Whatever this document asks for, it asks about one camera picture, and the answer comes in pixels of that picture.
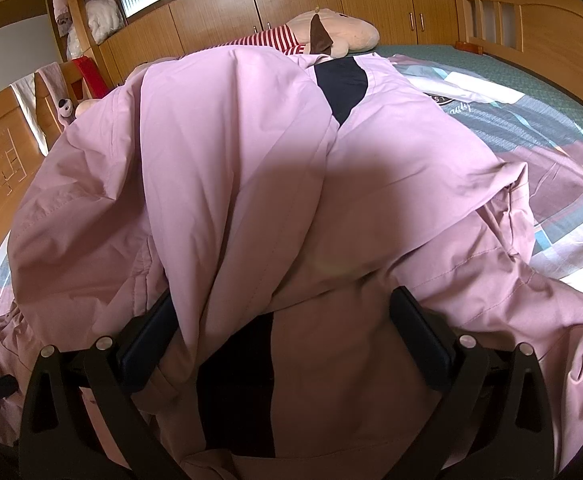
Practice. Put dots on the red cloth on headboard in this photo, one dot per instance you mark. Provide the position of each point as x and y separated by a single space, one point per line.
91 75

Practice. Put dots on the large plush dog striped shirt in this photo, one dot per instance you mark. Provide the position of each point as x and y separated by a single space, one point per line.
321 31

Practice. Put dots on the white towel on headboard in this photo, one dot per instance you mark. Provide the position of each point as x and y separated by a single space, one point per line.
24 92

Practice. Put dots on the green bed mattress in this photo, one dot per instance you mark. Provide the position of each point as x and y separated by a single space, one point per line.
496 70

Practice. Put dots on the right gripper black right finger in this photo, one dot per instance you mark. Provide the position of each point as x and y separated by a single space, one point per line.
493 420

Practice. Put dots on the small brown wooden object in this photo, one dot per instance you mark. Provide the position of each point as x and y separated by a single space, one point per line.
466 46

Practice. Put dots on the pink hooded jacket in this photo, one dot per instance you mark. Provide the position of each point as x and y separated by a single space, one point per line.
273 379

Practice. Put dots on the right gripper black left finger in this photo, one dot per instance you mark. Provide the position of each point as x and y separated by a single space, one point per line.
79 420

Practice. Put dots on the pink plush toy hanging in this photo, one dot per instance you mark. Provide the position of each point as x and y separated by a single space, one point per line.
55 83

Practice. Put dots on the white plush on shelf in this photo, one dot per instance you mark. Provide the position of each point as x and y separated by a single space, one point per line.
104 19

